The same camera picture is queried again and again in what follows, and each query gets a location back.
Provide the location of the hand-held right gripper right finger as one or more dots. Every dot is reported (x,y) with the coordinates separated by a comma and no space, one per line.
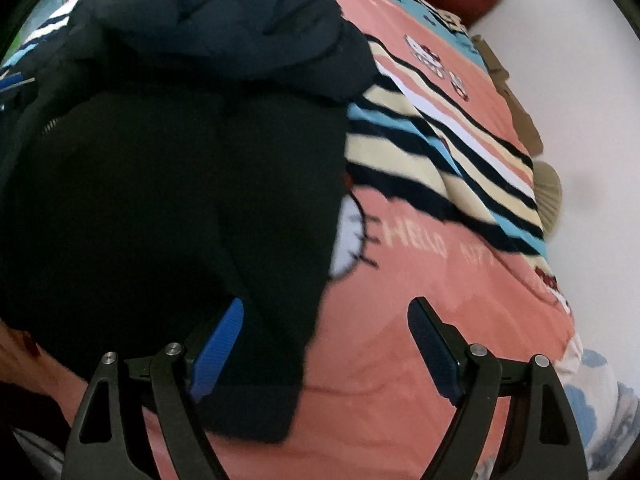
(435,345)

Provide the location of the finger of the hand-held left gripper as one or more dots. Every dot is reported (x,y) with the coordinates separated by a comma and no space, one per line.
(12,81)

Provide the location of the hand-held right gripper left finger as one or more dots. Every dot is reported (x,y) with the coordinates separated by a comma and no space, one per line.
(220,345)

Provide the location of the black puffer jacket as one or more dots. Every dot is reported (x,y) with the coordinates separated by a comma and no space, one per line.
(150,185)

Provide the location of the pink cartoon printed blanket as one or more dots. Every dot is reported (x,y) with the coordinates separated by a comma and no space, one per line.
(400,270)

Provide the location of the beige hand fan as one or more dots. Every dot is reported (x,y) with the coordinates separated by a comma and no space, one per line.
(549,195)

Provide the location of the brown cardboard sheet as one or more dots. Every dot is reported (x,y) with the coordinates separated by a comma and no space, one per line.
(515,105)

